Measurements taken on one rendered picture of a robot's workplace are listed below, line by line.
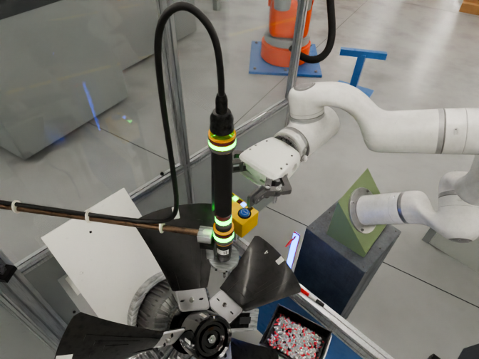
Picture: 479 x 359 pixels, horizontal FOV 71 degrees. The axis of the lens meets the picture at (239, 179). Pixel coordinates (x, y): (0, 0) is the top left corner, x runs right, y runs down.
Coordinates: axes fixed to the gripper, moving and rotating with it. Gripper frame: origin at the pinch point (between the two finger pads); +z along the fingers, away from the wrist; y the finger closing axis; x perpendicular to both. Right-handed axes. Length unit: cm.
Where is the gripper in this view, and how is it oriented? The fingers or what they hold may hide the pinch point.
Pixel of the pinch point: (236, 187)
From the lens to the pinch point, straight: 64.8
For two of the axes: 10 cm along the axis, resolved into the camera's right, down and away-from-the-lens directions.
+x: 0.3, -7.0, -7.1
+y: -7.3, -5.0, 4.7
